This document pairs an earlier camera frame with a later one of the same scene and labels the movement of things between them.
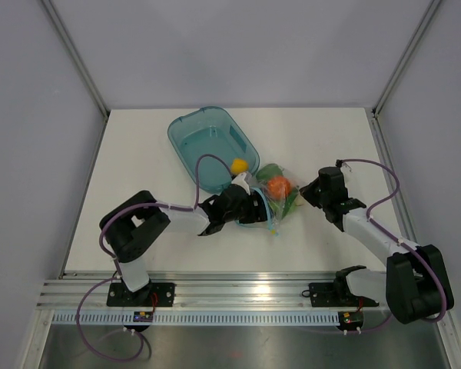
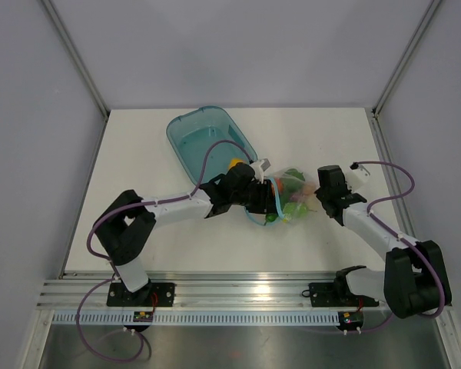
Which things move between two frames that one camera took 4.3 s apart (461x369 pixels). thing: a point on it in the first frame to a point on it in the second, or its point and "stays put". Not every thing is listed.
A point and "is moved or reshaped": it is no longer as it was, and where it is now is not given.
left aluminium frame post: x=79 y=61 stays put
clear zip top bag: x=279 y=191 is moved or reshaped
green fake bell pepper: x=269 y=171 to x=293 y=179
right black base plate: x=336 y=294 stays put
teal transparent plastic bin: x=210 y=130 stays put
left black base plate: x=152 y=295 stays put
